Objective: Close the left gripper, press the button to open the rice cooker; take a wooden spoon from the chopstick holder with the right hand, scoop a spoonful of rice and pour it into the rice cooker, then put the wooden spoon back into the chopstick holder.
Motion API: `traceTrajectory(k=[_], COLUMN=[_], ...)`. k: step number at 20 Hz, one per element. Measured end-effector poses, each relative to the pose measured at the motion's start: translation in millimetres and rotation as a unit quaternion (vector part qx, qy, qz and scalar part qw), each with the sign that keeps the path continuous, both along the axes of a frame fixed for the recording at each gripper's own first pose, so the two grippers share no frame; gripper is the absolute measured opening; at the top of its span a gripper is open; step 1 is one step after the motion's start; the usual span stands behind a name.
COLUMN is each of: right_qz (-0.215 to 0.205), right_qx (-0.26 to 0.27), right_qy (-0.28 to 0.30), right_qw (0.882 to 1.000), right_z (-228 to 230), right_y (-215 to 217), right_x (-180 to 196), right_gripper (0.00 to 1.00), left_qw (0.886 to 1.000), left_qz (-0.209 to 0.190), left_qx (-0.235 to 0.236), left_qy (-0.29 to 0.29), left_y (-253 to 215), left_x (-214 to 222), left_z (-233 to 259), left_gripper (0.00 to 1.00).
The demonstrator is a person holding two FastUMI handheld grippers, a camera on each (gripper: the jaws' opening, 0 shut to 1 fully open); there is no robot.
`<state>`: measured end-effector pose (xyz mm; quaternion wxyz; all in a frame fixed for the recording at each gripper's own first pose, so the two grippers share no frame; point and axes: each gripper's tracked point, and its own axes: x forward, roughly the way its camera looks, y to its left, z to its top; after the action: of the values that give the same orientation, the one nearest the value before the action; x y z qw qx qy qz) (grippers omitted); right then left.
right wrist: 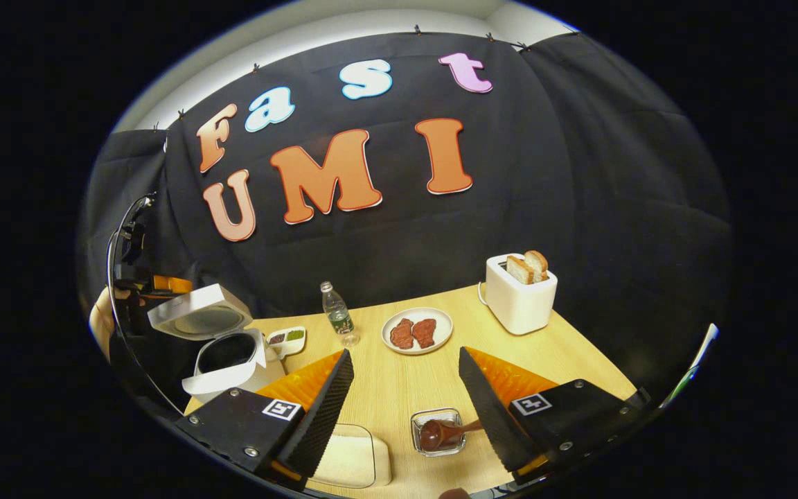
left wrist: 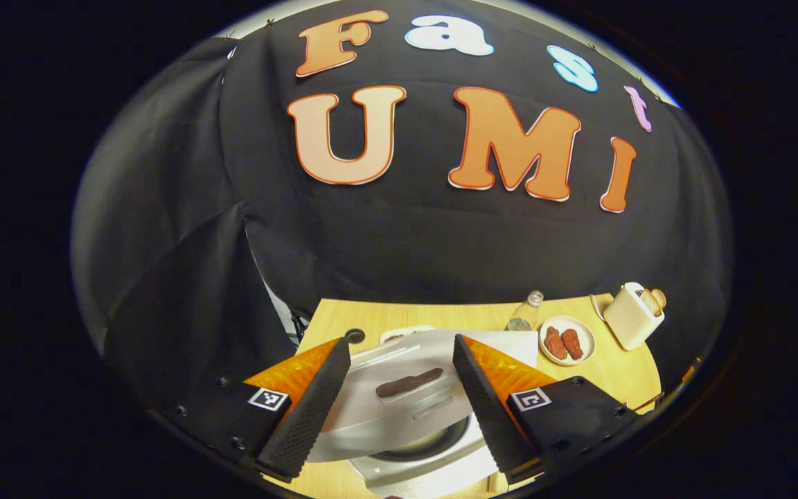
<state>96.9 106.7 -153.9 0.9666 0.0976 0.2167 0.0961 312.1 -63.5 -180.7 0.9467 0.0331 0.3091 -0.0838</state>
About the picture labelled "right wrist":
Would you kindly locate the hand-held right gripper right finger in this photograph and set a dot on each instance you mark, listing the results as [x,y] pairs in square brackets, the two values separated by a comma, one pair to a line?
[492,423]

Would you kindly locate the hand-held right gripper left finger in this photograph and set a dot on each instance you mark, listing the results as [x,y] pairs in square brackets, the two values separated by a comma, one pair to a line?
[319,416]

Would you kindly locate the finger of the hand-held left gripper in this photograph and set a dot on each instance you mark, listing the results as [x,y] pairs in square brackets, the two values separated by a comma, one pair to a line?
[172,285]

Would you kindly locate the brown wooden spoon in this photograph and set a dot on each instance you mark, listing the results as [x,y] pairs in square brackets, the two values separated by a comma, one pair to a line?
[440,433]

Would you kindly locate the white rice cooker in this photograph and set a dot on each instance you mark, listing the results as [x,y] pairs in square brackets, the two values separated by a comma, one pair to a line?
[233,378]

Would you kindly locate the white two-part sauce dish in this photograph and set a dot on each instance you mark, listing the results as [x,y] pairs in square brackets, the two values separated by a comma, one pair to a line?
[287,339]

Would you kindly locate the clear plastic water bottle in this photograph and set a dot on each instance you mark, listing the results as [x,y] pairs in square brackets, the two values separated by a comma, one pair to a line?
[338,317]

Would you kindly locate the red meat piece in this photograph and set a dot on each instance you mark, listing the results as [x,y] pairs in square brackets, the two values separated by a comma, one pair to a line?
[402,334]
[424,333]

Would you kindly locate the white round plate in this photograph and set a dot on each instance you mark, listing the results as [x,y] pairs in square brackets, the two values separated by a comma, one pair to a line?
[440,319]

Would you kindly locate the white toaster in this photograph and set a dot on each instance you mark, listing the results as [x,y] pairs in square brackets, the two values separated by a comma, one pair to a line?
[524,308]

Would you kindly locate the toast slice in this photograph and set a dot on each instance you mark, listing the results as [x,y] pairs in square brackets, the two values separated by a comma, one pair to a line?
[539,263]
[519,270]

